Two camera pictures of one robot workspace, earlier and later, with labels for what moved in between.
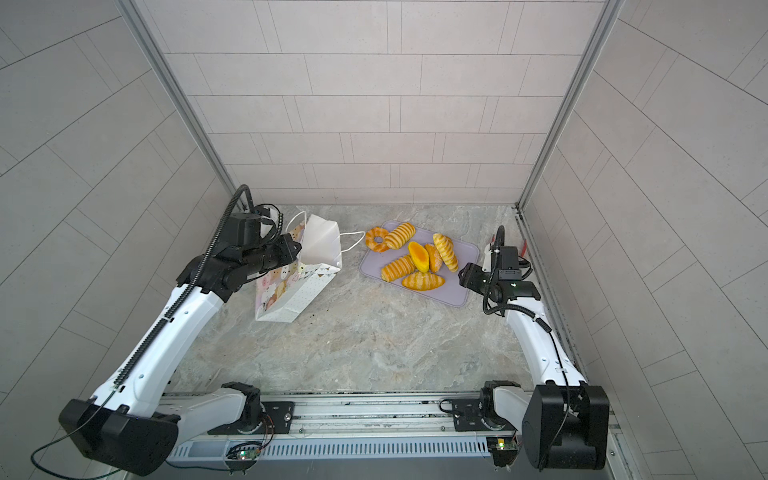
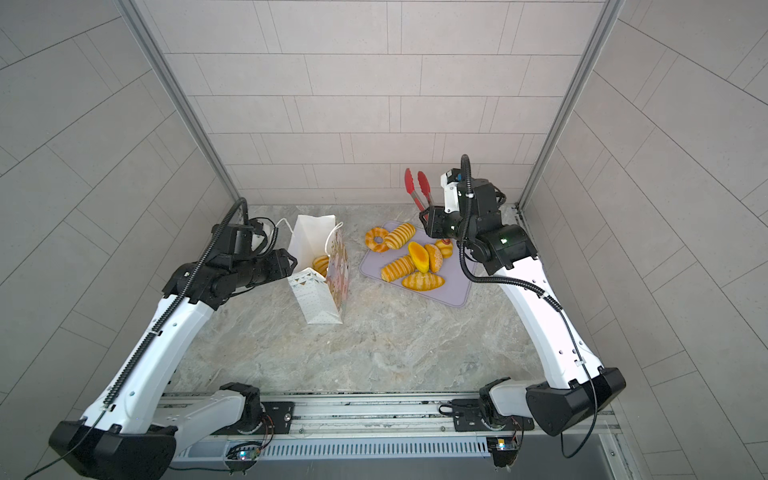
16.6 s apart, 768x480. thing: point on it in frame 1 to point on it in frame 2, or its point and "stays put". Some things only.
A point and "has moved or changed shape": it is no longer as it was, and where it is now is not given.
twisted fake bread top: [446, 248] to [320, 264]
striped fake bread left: [399, 236] stays put
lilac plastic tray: [456, 290] to [420, 236]
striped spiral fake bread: [398, 268] stays put
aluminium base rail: [355, 426] stays put
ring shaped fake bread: [373, 232] stays put
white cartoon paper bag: [281, 292] has moved or changed shape
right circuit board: [504, 450] stays put
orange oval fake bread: [419, 255] stays put
